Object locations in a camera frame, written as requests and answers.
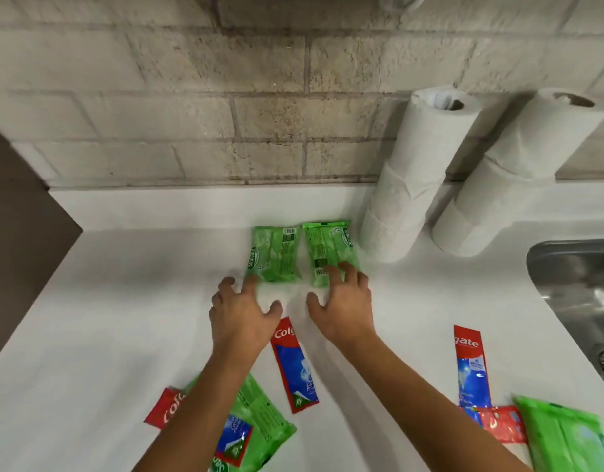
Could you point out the person's right hand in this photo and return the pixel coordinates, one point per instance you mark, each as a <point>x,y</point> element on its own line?
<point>341,309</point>

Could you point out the person's left hand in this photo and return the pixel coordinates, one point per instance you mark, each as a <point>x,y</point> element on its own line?
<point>243,319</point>

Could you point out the white toilet paper roll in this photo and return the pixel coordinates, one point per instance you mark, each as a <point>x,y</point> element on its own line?
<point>547,132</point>
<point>388,238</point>
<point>464,231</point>
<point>503,191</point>

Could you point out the group of green wipe packets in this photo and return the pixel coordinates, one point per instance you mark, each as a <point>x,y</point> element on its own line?
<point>262,417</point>

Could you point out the group of white toilet rolls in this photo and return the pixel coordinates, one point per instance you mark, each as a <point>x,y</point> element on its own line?
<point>439,127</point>
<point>407,194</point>

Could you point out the person's right forearm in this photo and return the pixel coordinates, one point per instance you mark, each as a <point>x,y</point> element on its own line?
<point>420,412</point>

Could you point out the person's left forearm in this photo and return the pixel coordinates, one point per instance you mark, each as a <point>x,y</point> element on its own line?
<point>203,417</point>

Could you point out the white countertop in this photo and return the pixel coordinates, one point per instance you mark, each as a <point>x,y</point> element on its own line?
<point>134,290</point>

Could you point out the stainless steel sink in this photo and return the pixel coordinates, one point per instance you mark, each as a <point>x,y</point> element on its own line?
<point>572,280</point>

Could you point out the brown cabinet panel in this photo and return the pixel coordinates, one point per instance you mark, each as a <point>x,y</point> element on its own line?
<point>16,240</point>

